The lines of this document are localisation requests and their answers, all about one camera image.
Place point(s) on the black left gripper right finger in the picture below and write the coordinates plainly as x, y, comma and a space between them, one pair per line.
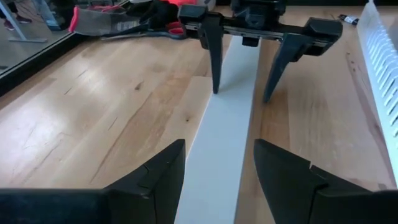
311, 199

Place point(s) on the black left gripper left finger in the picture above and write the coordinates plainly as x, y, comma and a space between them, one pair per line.
93, 207

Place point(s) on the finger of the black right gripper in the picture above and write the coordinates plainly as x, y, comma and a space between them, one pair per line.
215, 56
286, 59

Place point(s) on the white raceway cover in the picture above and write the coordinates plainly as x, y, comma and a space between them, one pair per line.
217, 140

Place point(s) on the grey glove with red cuff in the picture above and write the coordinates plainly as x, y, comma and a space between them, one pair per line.
105, 23

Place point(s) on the grey metal floor beam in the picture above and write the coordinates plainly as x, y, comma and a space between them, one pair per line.
29, 40

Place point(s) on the person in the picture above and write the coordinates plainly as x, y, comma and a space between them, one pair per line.
23, 19

